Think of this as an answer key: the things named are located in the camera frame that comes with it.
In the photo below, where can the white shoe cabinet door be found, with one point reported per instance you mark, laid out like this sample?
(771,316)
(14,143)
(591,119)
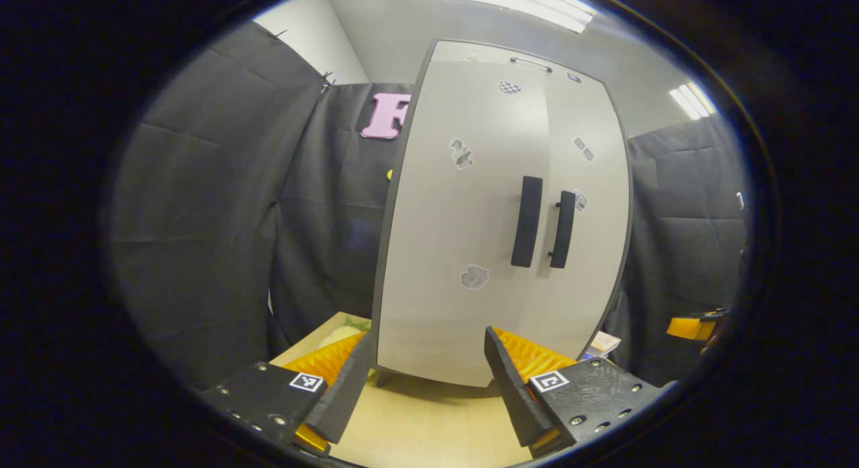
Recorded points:
(456,219)
(597,253)

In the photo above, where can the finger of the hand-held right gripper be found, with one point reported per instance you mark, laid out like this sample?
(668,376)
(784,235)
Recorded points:
(691,328)

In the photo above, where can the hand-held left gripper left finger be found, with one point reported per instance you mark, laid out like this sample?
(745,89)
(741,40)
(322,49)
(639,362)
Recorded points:
(345,387)

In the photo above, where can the yellow plush toy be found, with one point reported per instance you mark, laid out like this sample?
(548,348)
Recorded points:
(342,334)

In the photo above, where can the grey white shoe cabinet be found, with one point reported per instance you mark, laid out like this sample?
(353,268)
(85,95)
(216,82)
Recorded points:
(379,266)

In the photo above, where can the black backdrop cloth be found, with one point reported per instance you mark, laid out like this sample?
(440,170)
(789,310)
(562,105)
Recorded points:
(201,219)

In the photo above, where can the ceiling light panel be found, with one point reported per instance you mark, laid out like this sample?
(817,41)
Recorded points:
(517,5)
(692,100)

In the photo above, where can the white book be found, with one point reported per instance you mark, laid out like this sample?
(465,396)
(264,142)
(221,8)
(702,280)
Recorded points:
(604,344)

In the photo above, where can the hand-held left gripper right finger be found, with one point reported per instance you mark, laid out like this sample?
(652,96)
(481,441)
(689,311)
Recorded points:
(513,387)

